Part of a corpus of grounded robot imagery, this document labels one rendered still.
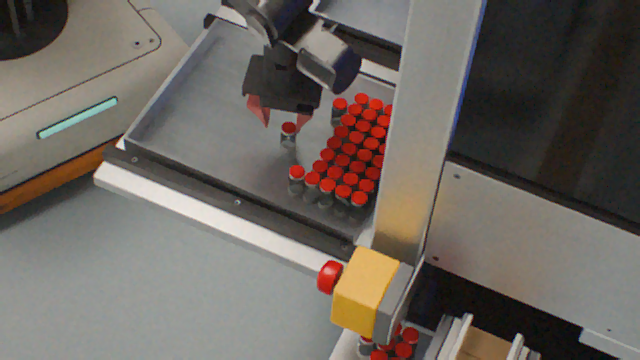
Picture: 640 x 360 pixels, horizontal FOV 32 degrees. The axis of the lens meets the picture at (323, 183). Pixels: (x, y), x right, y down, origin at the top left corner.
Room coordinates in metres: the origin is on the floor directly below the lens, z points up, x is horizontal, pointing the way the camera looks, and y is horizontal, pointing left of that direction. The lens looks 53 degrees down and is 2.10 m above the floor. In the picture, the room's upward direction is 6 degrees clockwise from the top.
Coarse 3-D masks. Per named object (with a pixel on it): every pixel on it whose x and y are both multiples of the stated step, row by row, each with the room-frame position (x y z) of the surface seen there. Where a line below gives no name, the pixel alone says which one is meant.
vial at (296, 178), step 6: (294, 168) 0.90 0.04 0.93; (300, 168) 0.90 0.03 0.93; (294, 174) 0.89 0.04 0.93; (300, 174) 0.89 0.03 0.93; (288, 180) 0.89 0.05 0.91; (294, 180) 0.89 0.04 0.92; (300, 180) 0.89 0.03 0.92; (288, 186) 0.89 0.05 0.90; (294, 186) 0.89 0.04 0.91; (300, 186) 0.89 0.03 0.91; (288, 192) 0.89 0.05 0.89; (294, 192) 0.89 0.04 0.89; (300, 192) 0.89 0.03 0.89
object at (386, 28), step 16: (320, 0) 1.24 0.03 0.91; (336, 0) 1.27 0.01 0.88; (352, 0) 1.28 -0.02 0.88; (368, 0) 1.28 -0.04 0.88; (384, 0) 1.28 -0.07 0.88; (400, 0) 1.29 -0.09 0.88; (320, 16) 1.20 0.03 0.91; (336, 16) 1.24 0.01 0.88; (352, 16) 1.24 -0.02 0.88; (368, 16) 1.25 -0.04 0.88; (384, 16) 1.25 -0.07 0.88; (400, 16) 1.25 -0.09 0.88; (352, 32) 1.19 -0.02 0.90; (368, 32) 1.18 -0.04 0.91; (384, 32) 1.22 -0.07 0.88; (400, 32) 1.22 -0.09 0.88; (384, 48) 1.17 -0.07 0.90; (400, 48) 1.16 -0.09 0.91
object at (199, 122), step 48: (192, 48) 1.11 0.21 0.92; (240, 48) 1.15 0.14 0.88; (192, 96) 1.05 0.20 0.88; (240, 96) 1.06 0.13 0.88; (336, 96) 1.08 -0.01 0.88; (384, 96) 1.08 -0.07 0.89; (144, 144) 0.95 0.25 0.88; (192, 144) 0.96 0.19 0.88; (240, 144) 0.97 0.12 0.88; (240, 192) 0.87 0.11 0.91
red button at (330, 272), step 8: (328, 264) 0.70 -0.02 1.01; (336, 264) 0.70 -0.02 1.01; (320, 272) 0.69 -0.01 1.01; (328, 272) 0.69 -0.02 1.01; (336, 272) 0.69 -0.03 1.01; (320, 280) 0.68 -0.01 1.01; (328, 280) 0.68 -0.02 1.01; (336, 280) 0.69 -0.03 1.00; (320, 288) 0.68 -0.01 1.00; (328, 288) 0.68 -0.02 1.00
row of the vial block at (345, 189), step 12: (384, 108) 1.02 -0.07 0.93; (384, 120) 1.00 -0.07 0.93; (372, 132) 0.98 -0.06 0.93; (384, 132) 0.98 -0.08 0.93; (372, 144) 0.96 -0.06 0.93; (360, 156) 0.93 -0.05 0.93; (372, 156) 0.94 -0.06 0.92; (360, 168) 0.91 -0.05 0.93; (348, 180) 0.89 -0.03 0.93; (360, 180) 0.91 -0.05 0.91; (336, 192) 0.87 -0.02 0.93; (348, 192) 0.87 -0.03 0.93; (336, 204) 0.87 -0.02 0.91; (348, 204) 0.87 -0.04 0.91
